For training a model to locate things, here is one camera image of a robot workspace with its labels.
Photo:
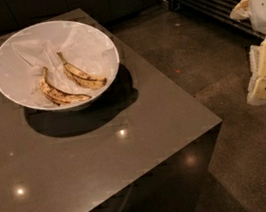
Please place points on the spotted banana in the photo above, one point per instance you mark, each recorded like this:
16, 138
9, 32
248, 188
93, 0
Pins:
80, 77
57, 96

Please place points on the white bowl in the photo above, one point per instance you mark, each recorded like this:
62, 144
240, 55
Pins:
15, 77

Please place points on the white paper liner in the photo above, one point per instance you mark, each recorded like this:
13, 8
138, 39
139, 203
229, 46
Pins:
85, 47

